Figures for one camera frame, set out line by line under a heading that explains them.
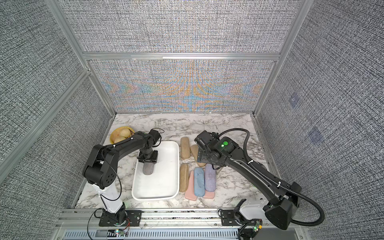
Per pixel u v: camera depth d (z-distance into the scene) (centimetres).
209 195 78
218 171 88
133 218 74
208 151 53
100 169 49
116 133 103
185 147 95
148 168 86
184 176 83
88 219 73
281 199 39
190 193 79
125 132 101
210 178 81
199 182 80
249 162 44
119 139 96
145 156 79
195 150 96
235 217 65
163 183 82
